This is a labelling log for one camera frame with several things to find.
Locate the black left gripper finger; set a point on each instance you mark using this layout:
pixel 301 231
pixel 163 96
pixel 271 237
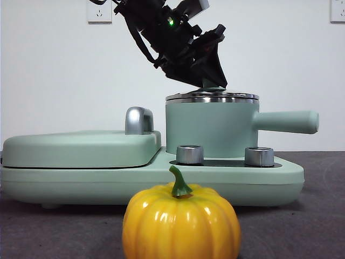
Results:
pixel 214 70
pixel 180 71

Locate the glass lid with green knob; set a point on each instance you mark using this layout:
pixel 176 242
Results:
pixel 186 97

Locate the yellow toy pumpkin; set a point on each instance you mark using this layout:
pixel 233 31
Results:
pixel 180 224

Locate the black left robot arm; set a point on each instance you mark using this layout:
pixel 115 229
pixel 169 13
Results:
pixel 161 16

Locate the silver control knob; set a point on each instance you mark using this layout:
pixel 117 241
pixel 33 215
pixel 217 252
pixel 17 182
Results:
pixel 259 156
pixel 190 155

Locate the mint green hinged grill cover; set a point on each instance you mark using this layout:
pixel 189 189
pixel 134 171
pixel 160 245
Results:
pixel 81 151

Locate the mint green breakfast machine base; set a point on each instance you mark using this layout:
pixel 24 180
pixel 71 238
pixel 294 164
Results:
pixel 107 186

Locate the pale grey left wrist camera box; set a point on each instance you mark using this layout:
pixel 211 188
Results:
pixel 198 6

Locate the white wall socket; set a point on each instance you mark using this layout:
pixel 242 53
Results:
pixel 99 16
pixel 338 10

